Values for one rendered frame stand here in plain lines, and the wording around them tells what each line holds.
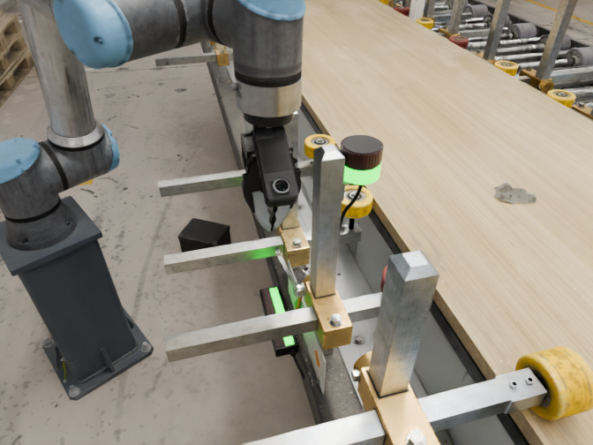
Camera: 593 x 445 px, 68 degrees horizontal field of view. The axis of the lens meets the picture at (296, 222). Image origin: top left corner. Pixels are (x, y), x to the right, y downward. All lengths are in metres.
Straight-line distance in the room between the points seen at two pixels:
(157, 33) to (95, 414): 1.41
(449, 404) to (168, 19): 0.57
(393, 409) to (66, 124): 1.09
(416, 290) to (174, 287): 1.71
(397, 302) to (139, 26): 0.42
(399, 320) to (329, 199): 0.25
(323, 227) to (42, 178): 0.91
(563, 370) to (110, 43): 0.65
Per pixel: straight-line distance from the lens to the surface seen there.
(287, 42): 0.57
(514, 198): 1.04
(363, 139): 0.64
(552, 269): 0.90
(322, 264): 0.72
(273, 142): 0.62
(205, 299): 1.98
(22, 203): 1.40
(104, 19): 0.57
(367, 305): 0.79
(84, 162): 1.41
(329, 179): 0.62
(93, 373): 1.84
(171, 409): 1.71
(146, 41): 0.60
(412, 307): 0.44
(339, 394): 0.87
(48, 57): 1.25
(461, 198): 1.01
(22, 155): 1.36
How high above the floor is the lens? 1.45
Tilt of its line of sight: 39 degrees down
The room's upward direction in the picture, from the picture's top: straight up
